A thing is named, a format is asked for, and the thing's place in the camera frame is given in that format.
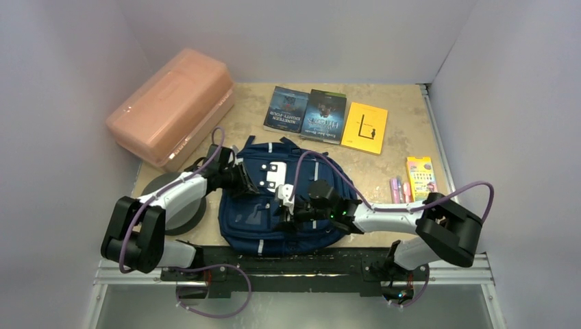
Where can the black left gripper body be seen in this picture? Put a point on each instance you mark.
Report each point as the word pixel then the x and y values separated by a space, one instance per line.
pixel 231 181

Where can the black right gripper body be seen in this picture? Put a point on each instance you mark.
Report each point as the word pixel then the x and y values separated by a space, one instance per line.
pixel 300 214

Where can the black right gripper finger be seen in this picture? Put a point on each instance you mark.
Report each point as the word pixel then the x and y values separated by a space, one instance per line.
pixel 298 207
pixel 293 223

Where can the navy blue student backpack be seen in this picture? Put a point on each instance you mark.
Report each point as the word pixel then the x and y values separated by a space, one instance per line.
pixel 246 222

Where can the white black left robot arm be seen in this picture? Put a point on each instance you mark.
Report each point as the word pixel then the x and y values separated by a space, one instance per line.
pixel 135 236

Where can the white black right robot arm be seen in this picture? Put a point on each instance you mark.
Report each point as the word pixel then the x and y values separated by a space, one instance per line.
pixel 442 229

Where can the grey round disc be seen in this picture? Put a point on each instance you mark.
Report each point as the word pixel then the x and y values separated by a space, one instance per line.
pixel 188 217

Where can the yellow paperback book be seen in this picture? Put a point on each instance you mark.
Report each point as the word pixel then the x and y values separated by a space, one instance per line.
pixel 365 128

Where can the colourful crayon box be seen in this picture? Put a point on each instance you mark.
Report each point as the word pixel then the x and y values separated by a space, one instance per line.
pixel 421 177

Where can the dark blue paperback book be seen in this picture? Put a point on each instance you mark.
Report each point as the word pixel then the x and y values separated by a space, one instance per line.
pixel 324 119

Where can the Nineteen Eighty-Four paperback book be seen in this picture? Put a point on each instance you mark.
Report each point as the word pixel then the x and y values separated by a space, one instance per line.
pixel 286 110

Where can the translucent pink storage box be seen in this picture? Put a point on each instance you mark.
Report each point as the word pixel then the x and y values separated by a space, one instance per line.
pixel 168 117

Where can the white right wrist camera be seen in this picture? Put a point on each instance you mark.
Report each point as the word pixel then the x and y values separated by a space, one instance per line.
pixel 285 198

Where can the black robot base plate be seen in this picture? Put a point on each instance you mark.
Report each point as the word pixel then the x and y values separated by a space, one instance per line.
pixel 361 270

